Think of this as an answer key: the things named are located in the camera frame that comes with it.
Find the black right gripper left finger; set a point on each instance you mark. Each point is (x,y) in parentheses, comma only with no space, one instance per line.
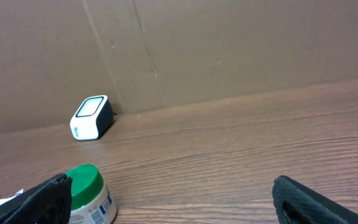
(48,202)

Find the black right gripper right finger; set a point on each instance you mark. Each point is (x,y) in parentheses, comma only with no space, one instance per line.
(297,204)

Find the green lid jar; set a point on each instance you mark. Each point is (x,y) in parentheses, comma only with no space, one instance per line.
(92,202)

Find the white barcode scanner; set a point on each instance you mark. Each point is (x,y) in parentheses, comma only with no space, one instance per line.
(92,119)

